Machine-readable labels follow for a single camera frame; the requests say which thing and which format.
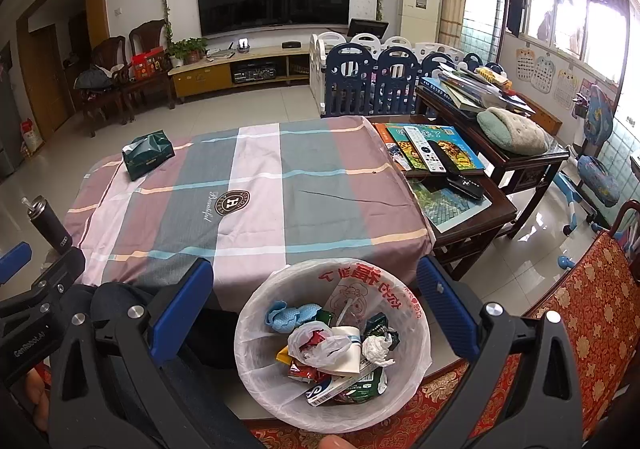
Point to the blue picture book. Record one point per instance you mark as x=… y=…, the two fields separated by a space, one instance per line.
x=446 y=137

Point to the striped pastel tablecloth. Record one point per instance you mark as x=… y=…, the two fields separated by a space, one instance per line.
x=251 y=201

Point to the green tissue box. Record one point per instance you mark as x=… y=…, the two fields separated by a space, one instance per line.
x=145 y=153

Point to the blue white baby fence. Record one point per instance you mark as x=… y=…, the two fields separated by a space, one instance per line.
x=364 y=77

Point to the wooden tv cabinet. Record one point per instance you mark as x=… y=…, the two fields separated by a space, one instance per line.
x=259 y=67

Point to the green grey cushion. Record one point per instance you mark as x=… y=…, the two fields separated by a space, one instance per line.
x=512 y=132

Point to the white paper cup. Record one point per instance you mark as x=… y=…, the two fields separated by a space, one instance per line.
x=347 y=363

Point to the dark wooden coffee table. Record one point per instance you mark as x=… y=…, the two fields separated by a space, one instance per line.
x=463 y=228

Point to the white blue medicine box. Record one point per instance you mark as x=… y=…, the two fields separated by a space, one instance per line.
x=329 y=388

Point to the white tissue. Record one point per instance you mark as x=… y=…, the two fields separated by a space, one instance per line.
x=376 y=349

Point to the person left hand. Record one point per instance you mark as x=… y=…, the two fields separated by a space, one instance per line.
x=36 y=393

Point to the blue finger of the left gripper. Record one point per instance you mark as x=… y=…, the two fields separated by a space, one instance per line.
x=14 y=260

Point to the blue glove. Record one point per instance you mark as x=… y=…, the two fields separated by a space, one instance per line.
x=284 y=319

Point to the black remote control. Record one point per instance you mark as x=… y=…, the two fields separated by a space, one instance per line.
x=449 y=165

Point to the dark green snack wrapper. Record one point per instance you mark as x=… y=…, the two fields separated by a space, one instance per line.
x=378 y=325

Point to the white remote control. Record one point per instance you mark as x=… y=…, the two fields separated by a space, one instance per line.
x=427 y=154

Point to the red floral sofa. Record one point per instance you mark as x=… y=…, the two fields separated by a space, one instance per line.
x=598 y=301

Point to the potted green plant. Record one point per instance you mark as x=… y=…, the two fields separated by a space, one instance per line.
x=187 y=52

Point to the black thermos bottle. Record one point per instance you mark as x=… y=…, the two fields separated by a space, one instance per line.
x=44 y=219

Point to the dark wooden armchair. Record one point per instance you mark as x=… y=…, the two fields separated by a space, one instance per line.
x=104 y=82

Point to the blue child chair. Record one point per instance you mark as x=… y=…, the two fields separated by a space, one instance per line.
x=597 y=115

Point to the white lined trash basket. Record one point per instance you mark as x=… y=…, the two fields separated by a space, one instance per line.
x=349 y=291

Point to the white plastic bag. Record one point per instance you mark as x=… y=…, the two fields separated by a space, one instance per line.
x=314 y=344

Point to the stack of books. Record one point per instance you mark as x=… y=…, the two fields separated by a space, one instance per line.
x=467 y=93

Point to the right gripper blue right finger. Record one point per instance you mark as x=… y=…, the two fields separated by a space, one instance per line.
x=455 y=307

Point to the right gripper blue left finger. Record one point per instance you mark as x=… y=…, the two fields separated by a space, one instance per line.
x=174 y=310

